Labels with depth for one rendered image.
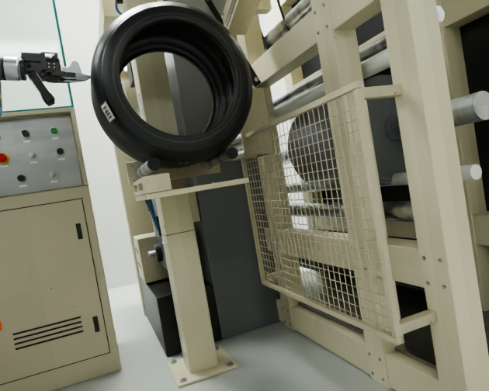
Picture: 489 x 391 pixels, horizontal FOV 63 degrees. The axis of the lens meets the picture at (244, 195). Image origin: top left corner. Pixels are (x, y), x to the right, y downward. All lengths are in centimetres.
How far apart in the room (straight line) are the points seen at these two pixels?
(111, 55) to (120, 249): 279
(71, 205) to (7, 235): 29
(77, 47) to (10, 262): 264
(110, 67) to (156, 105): 42
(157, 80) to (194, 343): 115
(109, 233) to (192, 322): 231
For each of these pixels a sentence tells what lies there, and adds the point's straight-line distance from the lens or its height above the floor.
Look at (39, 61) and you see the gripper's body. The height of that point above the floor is 129.
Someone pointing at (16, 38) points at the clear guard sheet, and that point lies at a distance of 221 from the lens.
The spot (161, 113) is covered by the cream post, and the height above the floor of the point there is 114.
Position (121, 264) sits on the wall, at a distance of 403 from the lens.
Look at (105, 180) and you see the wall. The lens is 400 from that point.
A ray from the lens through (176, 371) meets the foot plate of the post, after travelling 195.
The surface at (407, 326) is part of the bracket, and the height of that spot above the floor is 33.
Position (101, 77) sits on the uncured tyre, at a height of 120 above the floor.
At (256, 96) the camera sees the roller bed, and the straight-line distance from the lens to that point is 185.
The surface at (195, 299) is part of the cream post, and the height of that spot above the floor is 32.
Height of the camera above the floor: 79
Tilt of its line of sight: 2 degrees down
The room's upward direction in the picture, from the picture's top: 10 degrees counter-clockwise
